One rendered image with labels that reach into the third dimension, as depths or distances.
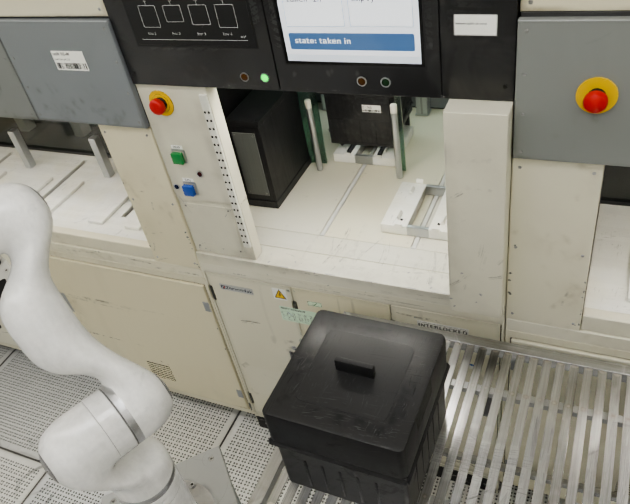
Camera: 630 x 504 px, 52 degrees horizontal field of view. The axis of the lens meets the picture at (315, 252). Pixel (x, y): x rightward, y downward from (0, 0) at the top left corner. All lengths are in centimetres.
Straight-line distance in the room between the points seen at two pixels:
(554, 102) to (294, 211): 95
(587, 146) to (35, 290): 99
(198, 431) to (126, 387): 144
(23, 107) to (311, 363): 109
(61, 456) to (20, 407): 188
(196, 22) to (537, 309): 99
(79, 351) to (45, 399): 186
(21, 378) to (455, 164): 232
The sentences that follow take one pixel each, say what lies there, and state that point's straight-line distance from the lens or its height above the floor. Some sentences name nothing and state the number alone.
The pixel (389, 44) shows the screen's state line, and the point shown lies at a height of 151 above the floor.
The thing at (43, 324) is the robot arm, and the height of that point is 133.
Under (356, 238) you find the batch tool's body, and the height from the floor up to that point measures 87.
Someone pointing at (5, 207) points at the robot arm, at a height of 149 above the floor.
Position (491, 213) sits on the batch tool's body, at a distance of 136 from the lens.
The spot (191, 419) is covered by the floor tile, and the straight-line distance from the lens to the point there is 263.
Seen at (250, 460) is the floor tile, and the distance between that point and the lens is 245.
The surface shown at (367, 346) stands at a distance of 132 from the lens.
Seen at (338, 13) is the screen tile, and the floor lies 157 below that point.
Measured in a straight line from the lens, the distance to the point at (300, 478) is 143.
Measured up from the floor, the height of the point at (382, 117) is 104.
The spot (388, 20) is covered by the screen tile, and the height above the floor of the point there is 155.
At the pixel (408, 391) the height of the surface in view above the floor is 101.
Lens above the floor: 201
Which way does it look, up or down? 40 degrees down
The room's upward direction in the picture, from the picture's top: 12 degrees counter-clockwise
